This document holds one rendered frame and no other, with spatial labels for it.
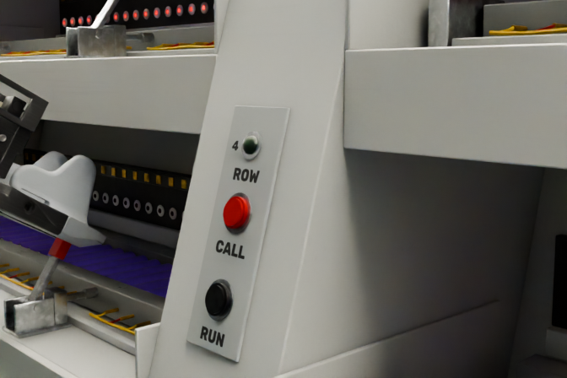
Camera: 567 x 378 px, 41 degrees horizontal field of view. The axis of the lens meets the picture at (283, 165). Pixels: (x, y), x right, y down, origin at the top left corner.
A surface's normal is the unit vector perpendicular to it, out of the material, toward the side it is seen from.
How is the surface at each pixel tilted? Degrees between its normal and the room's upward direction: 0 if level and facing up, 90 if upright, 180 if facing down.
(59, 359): 16
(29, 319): 90
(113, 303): 105
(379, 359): 90
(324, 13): 90
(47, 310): 90
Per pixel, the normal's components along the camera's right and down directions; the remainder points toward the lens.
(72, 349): 0.00, -0.99
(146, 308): -0.72, 0.07
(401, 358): 0.68, 0.08
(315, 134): -0.71, -0.19
